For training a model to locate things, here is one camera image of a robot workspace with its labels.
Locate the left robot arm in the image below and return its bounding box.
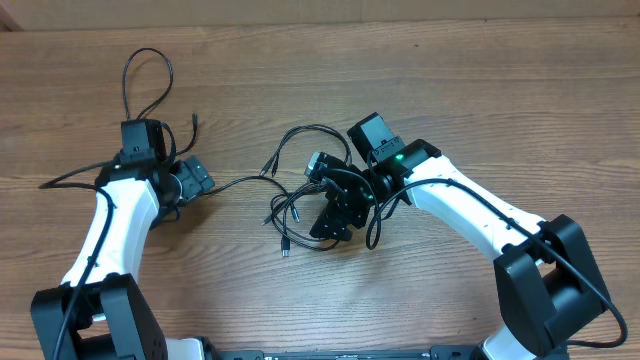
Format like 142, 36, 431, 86
30, 118, 218, 360

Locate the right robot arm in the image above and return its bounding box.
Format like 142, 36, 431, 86
305, 113, 610, 359

